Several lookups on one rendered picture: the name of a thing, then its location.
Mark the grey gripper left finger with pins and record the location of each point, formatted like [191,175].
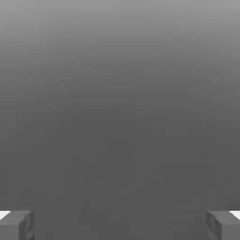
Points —
[15,226]

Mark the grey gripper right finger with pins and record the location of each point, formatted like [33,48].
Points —
[225,226]

